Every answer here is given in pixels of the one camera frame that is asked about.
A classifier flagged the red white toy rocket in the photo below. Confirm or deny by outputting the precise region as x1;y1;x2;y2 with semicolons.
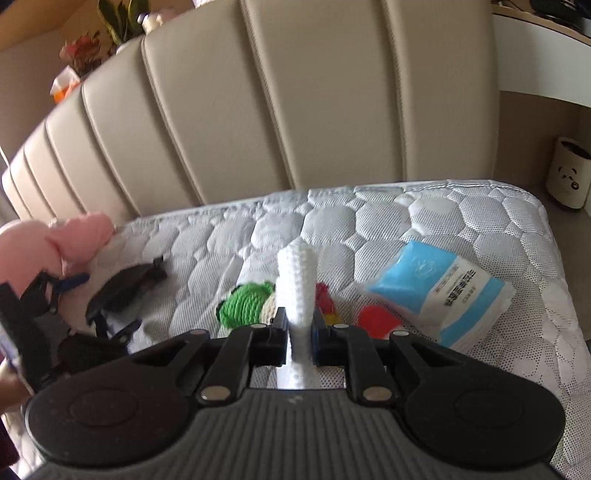
356;305;406;340

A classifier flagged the colourful crocheted doll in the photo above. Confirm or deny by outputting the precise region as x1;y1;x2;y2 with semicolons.
215;282;342;330

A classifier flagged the white embossed cleaning wipe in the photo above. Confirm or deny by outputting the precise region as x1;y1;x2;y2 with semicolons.
276;238;321;390

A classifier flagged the person's right hand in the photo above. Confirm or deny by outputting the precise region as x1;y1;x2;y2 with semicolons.
0;360;30;414

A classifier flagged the pink plush toy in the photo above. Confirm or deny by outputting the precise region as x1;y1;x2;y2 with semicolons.
0;212;115;296

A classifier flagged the blue white wipes package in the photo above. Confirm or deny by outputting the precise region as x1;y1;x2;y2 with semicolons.
363;241;516;353

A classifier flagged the white quilted mattress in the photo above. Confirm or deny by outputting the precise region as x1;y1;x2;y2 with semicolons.
64;181;590;479

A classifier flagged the orange tissue box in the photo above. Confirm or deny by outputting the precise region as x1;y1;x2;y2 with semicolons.
49;66;81;104

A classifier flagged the pink flower bouquet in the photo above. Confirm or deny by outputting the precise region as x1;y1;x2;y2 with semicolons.
59;31;102;77

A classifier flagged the beige padded headboard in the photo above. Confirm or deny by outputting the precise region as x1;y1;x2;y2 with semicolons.
2;1;499;223

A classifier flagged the panda face waste bin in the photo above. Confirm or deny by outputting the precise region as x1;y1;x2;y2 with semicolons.
546;137;591;210

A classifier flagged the green potted plant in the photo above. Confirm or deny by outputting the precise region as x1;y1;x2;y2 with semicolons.
97;0;150;47

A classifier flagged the white desk shelf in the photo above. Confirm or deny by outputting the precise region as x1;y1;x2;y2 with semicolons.
491;4;590;107

